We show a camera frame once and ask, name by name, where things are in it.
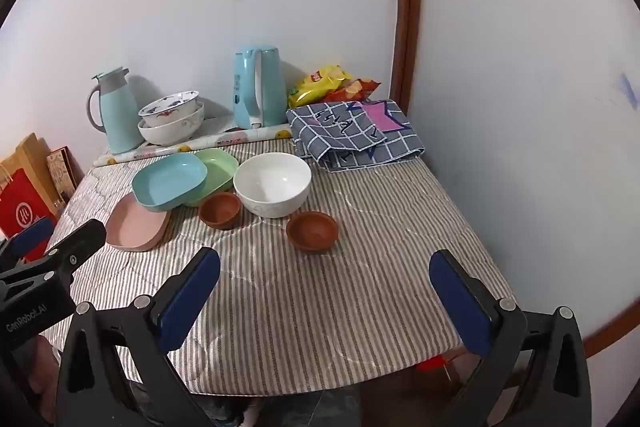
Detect red chips bag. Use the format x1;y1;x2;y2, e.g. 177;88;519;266
322;78;382;104

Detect pink plate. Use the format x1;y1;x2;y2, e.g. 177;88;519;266
105;193;171;253

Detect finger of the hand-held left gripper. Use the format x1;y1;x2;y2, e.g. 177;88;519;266
0;217;57;271
46;219;108;279

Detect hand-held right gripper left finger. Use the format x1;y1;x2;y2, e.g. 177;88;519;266
55;247;222;427

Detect green plate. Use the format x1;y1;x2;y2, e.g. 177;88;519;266
182;148;240;208

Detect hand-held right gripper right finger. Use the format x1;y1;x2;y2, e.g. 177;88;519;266
429;249;593;427

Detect small brown bowl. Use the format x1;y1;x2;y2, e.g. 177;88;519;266
286;211;341;252
198;192;243;230

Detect striped quilt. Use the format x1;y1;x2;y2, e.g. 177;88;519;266
37;137;516;395

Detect yellow chips bag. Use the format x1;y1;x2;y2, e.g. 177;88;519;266
287;65;353;109

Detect fruit print oilcloth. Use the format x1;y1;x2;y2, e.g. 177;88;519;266
93;114;293;168

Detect red paper bag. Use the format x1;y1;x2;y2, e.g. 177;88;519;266
0;168;56;258

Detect wooden door frame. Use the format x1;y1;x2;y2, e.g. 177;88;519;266
390;0;425;118

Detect wooden baseboard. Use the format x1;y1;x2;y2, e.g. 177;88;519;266
582;297;638;359

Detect brown paper bag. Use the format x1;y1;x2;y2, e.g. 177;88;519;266
0;133;63;218

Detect large white bowl grey pattern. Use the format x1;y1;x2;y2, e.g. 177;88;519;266
137;102;206;146

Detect grey checked cloth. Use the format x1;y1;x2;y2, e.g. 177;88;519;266
286;98;427;172

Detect light blue thermos jug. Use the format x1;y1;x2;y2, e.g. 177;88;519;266
88;68;146;154

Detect white bowl with painted rim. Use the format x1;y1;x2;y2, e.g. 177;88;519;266
138;90;200;128

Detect patterned brown box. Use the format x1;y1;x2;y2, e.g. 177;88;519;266
46;147;83;202

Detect light blue electric kettle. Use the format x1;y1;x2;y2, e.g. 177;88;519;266
232;47;287;130

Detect blue plate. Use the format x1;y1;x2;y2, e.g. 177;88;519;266
132;153;208;212

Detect red stool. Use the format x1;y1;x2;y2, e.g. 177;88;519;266
415;353;463;374

